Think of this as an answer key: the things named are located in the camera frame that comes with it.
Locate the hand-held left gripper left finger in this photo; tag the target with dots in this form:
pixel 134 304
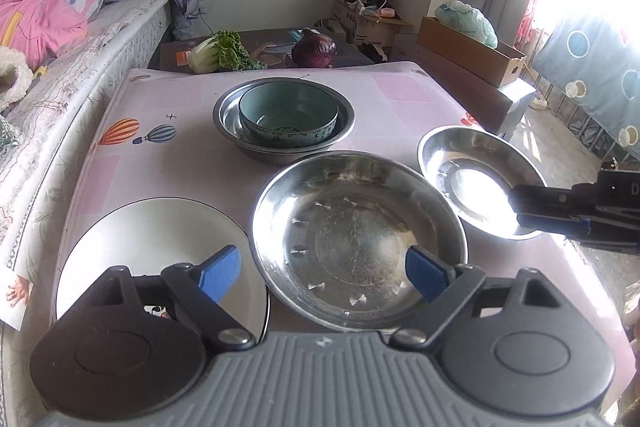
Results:
pixel 220 274

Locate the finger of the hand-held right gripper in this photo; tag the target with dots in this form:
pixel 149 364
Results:
pixel 545 201
pixel 555 224

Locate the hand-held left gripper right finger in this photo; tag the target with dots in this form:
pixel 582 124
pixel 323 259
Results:
pixel 425 274

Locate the large stainless steel plate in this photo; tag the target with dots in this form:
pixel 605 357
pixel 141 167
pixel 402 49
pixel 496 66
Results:
pixel 350 232

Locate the white printed ceramic plate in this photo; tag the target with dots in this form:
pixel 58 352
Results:
pixel 140 237

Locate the small stainless steel bowl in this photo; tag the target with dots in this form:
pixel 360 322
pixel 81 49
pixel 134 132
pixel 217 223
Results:
pixel 230 119

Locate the teal ceramic bowl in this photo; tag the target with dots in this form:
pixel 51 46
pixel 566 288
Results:
pixel 285 107

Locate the metal drying rack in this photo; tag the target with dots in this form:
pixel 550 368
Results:
pixel 565 107

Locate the white slippers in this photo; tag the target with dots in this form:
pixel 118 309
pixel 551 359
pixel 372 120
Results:
pixel 539 104

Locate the blue quilt with circles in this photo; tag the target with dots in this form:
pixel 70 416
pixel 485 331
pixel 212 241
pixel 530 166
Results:
pixel 595 67

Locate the long brown cardboard box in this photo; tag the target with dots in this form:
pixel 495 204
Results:
pixel 465 54

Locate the pink printed tablecloth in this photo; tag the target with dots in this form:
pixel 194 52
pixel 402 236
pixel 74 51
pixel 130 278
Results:
pixel 400 97

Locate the pink floral clothing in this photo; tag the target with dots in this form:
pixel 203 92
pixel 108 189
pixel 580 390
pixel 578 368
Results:
pixel 530 14

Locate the pale green plastic bag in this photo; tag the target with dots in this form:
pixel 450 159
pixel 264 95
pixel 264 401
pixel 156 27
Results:
pixel 467 22

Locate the printed paper card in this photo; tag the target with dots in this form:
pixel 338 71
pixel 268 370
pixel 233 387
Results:
pixel 15 297

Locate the napa cabbage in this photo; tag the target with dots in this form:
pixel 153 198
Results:
pixel 222 54

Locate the purple cabbage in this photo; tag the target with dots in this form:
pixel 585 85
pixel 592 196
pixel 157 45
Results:
pixel 315 49

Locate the open white cardboard box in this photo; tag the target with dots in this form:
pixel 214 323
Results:
pixel 370 29

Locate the white quilted mattress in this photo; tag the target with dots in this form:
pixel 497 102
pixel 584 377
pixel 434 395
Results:
pixel 75 72

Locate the pink small packet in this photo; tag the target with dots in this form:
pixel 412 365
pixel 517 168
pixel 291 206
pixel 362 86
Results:
pixel 382 12

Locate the green patterned pillow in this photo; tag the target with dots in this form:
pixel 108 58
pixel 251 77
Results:
pixel 6 134

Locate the white fluffy cloth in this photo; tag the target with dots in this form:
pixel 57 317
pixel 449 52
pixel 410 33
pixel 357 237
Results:
pixel 12 79

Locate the pink blanket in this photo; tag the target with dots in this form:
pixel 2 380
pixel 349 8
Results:
pixel 35 22

